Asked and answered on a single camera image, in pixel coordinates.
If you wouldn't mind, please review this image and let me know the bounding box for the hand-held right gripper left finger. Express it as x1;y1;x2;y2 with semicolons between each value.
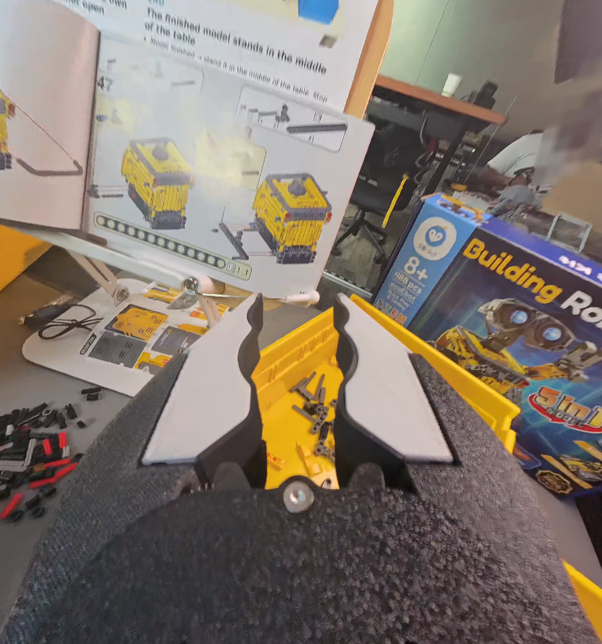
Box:
140;293;267;486

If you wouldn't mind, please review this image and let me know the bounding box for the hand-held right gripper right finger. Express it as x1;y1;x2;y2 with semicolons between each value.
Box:
333;293;456;486

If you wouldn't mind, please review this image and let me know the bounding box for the heap of small lego parts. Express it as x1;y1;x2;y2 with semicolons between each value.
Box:
267;371;339;490

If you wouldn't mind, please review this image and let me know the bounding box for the lego instruction booklet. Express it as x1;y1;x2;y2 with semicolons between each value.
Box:
0;0;375;296

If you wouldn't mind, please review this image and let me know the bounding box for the grey lego figure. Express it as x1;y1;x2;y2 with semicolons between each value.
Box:
491;182;553;218

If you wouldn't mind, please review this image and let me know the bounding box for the yellow grey sticker sheet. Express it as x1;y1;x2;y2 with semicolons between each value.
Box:
80;286;234;377

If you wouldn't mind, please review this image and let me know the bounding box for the blue robot kit box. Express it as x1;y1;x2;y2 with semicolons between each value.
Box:
371;194;602;500

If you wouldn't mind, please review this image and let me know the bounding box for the white book stand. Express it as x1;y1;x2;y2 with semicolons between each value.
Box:
9;216;323;398

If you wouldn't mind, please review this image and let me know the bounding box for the pile of black red pins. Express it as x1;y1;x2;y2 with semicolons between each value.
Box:
0;385;105;535

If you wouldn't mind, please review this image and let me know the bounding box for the black office chair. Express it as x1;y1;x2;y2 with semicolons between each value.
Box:
333;126;422;265

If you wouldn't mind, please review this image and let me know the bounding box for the clear plastic box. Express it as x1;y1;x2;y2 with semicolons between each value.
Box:
546;212;593;253

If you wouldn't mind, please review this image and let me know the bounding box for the wood top desk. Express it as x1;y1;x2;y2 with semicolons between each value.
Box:
369;74;508;202

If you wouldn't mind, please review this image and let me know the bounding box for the wooden stand board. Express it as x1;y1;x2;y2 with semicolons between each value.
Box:
342;0;395;120

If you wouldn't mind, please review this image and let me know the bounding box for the printed task sheet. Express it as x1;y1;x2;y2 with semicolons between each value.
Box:
97;0;382;110

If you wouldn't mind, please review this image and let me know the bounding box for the black usb cable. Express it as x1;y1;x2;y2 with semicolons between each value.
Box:
22;302;105;341

